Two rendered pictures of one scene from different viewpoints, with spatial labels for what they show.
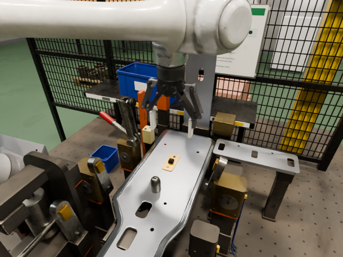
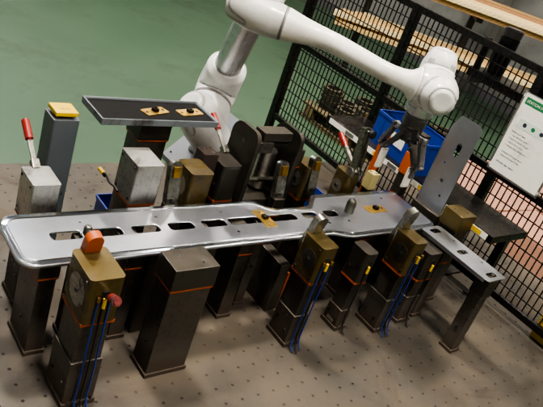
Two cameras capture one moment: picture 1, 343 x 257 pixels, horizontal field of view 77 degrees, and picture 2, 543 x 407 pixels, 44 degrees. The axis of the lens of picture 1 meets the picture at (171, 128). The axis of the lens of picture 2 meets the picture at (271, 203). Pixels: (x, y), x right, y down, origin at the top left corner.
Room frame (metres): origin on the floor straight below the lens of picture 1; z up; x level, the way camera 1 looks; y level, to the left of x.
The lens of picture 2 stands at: (-1.39, -0.49, 1.88)
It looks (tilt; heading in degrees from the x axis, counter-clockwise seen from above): 26 degrees down; 23
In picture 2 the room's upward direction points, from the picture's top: 20 degrees clockwise
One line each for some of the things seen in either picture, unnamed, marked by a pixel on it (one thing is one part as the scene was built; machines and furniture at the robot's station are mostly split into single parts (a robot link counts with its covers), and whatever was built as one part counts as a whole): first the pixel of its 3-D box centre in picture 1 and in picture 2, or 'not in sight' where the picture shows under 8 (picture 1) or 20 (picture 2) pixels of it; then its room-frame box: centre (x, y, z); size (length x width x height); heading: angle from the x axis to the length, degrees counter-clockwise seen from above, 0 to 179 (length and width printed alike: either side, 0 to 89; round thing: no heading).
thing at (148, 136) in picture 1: (150, 164); (354, 216); (0.69, 0.09, 0.88); 0.04 x 0.04 x 0.37; 68
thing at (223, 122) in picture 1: (219, 151); (439, 253); (0.77, -0.22, 0.88); 0.08 x 0.08 x 0.36; 68
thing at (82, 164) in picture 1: (96, 205); (287, 208); (0.48, 0.26, 0.88); 0.11 x 0.07 x 0.37; 68
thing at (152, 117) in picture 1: (152, 119); (380, 157); (0.59, 0.06, 1.16); 0.03 x 0.01 x 0.07; 158
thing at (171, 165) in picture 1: (171, 161); (376, 207); (0.57, 0.00, 1.01); 0.08 x 0.04 x 0.01; 158
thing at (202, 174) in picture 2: not in sight; (177, 220); (0.05, 0.39, 0.89); 0.12 x 0.08 x 0.38; 68
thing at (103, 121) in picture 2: not in sight; (153, 112); (0.04, 0.57, 1.16); 0.37 x 0.14 x 0.02; 158
